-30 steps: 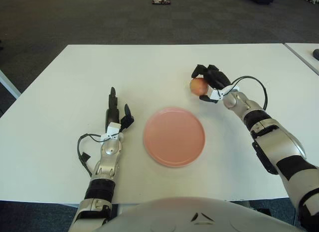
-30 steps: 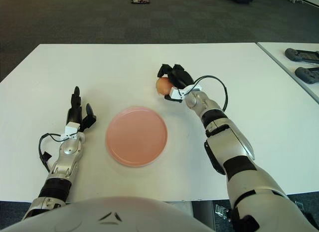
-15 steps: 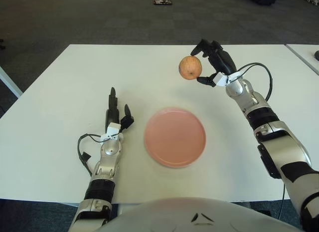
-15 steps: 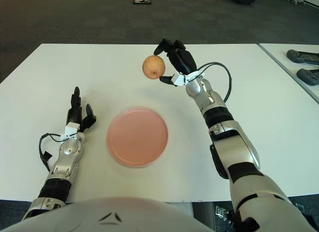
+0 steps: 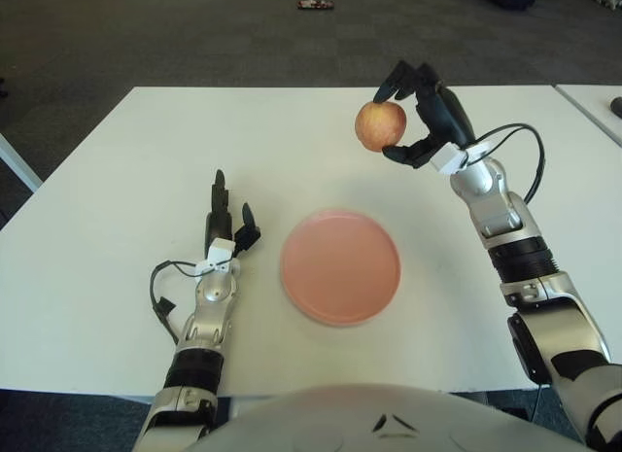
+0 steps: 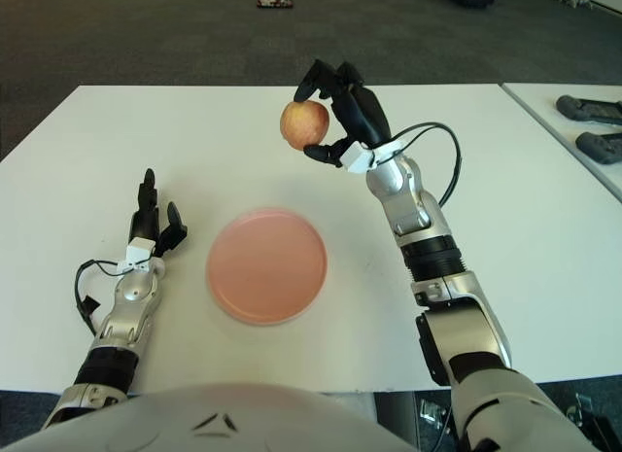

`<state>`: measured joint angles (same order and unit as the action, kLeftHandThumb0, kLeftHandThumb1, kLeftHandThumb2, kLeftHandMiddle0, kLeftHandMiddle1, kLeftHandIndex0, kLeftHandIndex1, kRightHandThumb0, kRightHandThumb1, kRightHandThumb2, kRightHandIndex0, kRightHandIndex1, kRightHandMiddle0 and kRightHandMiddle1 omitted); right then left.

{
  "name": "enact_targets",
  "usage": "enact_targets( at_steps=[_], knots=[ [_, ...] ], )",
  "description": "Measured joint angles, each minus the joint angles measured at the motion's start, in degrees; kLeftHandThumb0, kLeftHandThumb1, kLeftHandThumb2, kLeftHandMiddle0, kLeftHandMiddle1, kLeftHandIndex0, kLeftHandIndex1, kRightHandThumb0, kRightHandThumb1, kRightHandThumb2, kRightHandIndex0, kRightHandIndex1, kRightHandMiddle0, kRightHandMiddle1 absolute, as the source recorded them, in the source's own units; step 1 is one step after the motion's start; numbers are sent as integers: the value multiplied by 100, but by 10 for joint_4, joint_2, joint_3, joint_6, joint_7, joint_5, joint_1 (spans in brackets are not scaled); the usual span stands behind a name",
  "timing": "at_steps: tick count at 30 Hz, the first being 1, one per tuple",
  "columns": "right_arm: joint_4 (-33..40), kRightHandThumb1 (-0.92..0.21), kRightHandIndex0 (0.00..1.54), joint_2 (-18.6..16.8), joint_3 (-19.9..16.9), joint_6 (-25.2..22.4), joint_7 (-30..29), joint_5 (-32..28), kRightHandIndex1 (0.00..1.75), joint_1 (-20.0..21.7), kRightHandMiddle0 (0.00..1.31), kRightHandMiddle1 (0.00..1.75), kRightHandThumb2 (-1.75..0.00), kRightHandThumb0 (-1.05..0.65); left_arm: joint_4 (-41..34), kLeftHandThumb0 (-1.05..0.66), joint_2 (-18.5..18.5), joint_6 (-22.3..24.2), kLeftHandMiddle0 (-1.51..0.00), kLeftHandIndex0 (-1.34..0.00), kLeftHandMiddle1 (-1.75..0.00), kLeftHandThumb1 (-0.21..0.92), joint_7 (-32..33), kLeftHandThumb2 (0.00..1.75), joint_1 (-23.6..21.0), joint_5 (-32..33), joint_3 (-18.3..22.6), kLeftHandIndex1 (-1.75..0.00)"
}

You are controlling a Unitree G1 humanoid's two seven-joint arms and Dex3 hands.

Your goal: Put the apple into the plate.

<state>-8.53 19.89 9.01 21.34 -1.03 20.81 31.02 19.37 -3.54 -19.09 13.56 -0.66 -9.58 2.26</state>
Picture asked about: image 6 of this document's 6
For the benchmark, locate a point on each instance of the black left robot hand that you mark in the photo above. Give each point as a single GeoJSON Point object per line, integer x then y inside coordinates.
{"type": "Point", "coordinates": [145, 223]}

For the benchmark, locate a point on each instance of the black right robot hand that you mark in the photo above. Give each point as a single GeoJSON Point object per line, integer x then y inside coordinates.
{"type": "Point", "coordinates": [362, 114]}

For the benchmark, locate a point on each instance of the red yellow apple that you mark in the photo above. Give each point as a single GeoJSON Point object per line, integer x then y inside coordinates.
{"type": "Point", "coordinates": [305, 124]}

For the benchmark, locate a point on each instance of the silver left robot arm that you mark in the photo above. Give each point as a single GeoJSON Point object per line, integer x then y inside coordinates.
{"type": "Point", "coordinates": [133, 291]}

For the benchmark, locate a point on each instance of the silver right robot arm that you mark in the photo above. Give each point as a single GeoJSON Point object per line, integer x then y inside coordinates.
{"type": "Point", "coordinates": [466, 325]}

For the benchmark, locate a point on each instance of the pink round plate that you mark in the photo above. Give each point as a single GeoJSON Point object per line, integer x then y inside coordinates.
{"type": "Point", "coordinates": [266, 266]}

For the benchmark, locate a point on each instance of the small black red floor item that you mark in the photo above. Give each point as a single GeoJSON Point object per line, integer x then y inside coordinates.
{"type": "Point", "coordinates": [274, 3]}

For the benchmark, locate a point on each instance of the silver robot torso shell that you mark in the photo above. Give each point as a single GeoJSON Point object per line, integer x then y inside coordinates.
{"type": "Point", "coordinates": [218, 423]}

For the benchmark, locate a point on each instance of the dark grey game controller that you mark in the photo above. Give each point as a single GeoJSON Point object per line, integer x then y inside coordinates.
{"type": "Point", "coordinates": [597, 148]}
{"type": "Point", "coordinates": [580, 108]}

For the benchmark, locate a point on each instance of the clear plastic wrapper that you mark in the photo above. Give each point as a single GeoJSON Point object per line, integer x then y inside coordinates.
{"type": "Point", "coordinates": [433, 413]}

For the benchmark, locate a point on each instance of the black metal caster frame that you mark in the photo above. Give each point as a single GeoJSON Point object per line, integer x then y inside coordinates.
{"type": "Point", "coordinates": [580, 408]}

